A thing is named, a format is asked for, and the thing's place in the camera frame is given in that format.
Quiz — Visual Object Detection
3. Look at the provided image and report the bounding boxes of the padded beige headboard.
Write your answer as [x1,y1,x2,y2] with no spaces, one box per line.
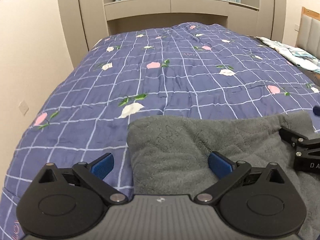
[296,7,320,59]

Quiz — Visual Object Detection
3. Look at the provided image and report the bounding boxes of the light floral bedding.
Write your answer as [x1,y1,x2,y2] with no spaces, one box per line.
[256,36,319,73]

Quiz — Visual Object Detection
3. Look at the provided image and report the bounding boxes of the white wall socket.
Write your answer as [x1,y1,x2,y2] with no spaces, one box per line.
[18,100,29,116]

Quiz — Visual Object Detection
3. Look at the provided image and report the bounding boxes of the beige wardrobe cabinet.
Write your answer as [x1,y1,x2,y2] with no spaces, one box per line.
[58,0,108,68]

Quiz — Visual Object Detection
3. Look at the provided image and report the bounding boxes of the blue checked floral quilt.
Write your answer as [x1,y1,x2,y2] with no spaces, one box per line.
[1,23,319,239]

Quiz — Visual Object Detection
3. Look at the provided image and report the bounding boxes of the beige shelf above bed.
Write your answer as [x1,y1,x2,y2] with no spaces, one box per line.
[104,0,259,36]

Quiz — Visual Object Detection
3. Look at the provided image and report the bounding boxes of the grey fleece pants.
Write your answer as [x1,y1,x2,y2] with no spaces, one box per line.
[127,111,319,239]

